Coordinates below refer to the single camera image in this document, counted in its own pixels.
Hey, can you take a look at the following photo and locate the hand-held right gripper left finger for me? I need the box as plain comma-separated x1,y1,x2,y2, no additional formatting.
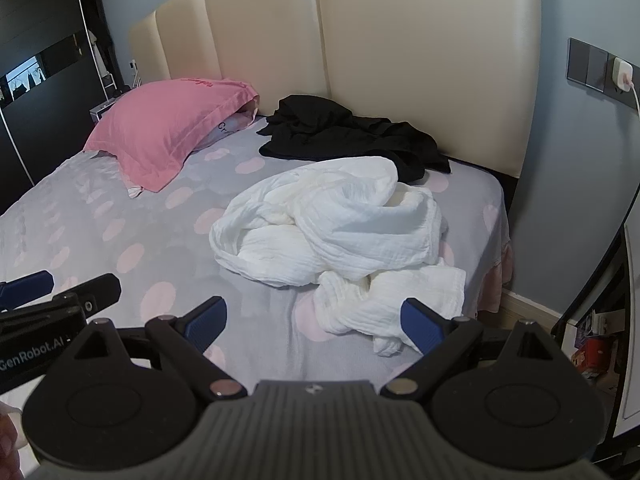
75,296,248,402

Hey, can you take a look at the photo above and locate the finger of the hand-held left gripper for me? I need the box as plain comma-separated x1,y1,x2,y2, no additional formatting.
0,270,55,308
52,274,122,318

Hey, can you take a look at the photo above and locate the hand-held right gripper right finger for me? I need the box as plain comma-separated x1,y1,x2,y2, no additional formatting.
382,297,556,403

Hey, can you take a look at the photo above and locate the white muslin garment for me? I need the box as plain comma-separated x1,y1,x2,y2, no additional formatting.
209,156,467,356

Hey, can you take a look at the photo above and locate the person's left hand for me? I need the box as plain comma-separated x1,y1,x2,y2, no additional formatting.
0,410,22,480

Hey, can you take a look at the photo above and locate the bed with polka dot sheet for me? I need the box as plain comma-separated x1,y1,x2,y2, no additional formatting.
0,110,516,396

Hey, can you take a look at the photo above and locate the pink pillow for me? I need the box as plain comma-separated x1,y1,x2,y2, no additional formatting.
82,77,261,193

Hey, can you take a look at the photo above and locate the white bedside storage box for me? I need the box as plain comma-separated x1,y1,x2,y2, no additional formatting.
89,101,121,124

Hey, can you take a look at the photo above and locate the red box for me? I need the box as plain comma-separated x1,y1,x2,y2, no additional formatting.
572,335,618,378

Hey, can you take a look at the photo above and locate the lavender printed pillow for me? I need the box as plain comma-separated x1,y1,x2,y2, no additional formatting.
192,102,261,152

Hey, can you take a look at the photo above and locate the black garment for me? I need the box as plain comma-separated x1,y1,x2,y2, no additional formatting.
256,94,452,184

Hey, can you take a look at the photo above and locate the cream padded headboard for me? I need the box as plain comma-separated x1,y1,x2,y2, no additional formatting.
129,0,543,181

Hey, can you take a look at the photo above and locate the black wardrobe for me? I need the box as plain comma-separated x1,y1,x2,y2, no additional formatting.
0,0,121,201

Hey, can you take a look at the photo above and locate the white charger plug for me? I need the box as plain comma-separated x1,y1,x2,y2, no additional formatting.
609,57,636,93

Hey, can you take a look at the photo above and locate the grey wall switch panel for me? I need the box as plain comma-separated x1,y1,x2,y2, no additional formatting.
566,37,633,106

